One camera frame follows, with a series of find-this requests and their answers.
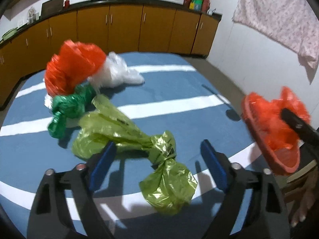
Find orange-red plastic bag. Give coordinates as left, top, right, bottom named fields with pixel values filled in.
left=252, top=86, right=311, bottom=151
left=44, top=40, right=106, bottom=97

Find red plastic basket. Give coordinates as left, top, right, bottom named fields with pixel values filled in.
left=241, top=93, right=301, bottom=176

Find person's right hand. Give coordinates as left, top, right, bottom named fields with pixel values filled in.
left=284, top=168, right=319, bottom=227

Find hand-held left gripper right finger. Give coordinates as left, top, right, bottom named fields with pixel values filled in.
left=200, top=139, right=291, bottom=239

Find green basin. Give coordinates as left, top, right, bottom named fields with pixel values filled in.
left=2, top=27, right=18, bottom=40

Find wooden lower kitchen cabinets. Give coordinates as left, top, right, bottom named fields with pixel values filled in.
left=0, top=4, right=220, bottom=110

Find dark green plastic bag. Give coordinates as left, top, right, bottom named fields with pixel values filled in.
left=47, top=83, right=96, bottom=140

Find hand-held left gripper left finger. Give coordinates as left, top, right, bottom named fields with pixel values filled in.
left=27, top=141, right=117, bottom=239

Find pink floral hanging cloth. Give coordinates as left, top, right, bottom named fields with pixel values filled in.
left=232, top=0, right=319, bottom=71

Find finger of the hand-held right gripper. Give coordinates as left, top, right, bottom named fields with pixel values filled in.
left=281, top=108, right=319, bottom=146

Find dark cutting board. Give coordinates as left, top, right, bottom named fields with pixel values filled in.
left=40, top=0, right=65, bottom=18

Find clear plastic bag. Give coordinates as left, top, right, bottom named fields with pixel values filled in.
left=88, top=52, right=145, bottom=89

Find blue music-note tablecloth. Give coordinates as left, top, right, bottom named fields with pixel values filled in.
left=0, top=52, right=253, bottom=239

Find glass jar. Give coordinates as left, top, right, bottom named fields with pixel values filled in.
left=27, top=6, right=38, bottom=24

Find black kitchen countertop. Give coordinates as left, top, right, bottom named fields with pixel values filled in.
left=0, top=0, right=223, bottom=48

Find yellow-green plastic bag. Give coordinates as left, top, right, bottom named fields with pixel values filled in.
left=72, top=95, right=199, bottom=216

